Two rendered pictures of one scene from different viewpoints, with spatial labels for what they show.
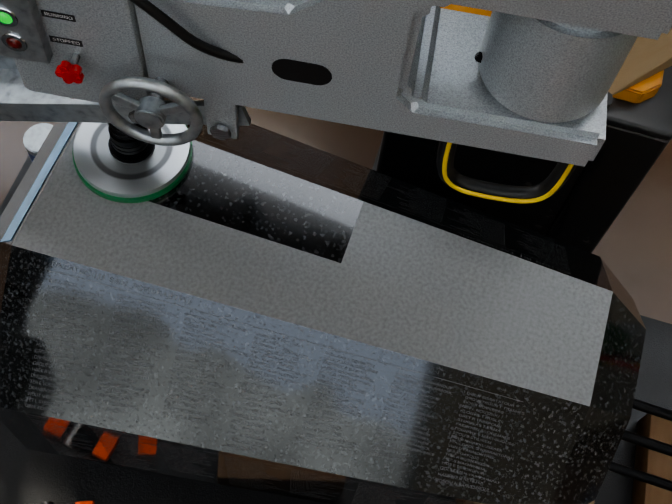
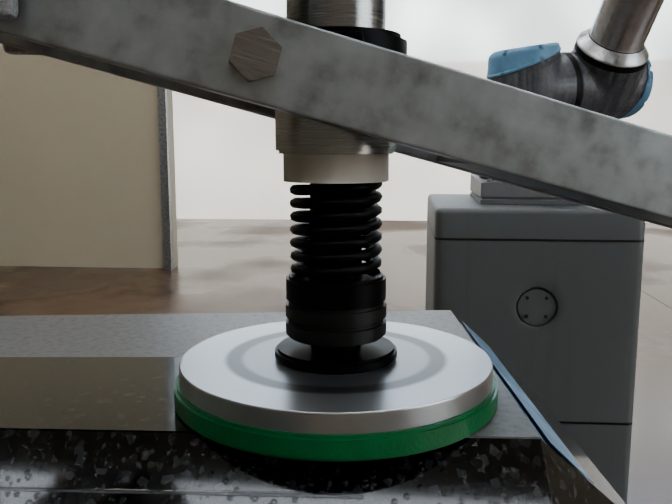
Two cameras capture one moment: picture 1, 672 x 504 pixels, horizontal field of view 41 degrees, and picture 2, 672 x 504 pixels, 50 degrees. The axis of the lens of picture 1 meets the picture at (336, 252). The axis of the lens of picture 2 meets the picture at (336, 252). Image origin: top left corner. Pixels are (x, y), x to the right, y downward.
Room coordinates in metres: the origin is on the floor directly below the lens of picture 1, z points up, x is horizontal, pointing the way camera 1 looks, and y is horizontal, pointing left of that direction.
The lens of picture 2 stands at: (1.36, 0.31, 0.98)
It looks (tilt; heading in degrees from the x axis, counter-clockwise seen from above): 9 degrees down; 169
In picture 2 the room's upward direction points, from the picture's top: straight up
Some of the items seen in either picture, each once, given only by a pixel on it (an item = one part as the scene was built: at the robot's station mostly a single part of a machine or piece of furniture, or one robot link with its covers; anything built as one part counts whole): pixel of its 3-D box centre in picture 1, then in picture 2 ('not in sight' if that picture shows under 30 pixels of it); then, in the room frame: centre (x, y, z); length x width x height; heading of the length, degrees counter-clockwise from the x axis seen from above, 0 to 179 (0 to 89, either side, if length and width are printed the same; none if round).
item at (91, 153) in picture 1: (132, 146); (335, 364); (0.89, 0.40, 0.82); 0.21 x 0.21 x 0.01
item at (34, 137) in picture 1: (46, 150); not in sight; (1.30, 0.84, 0.08); 0.10 x 0.10 x 0.13
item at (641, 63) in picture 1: (633, 55); not in sight; (1.29, -0.56, 0.80); 0.20 x 0.10 x 0.05; 129
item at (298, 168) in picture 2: not in sight; (336, 154); (0.89, 0.40, 0.97); 0.07 x 0.07 x 0.04
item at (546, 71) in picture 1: (560, 26); not in sight; (0.86, -0.26, 1.32); 0.19 x 0.19 x 0.20
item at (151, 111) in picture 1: (157, 93); not in sight; (0.76, 0.29, 1.18); 0.15 x 0.10 x 0.15; 88
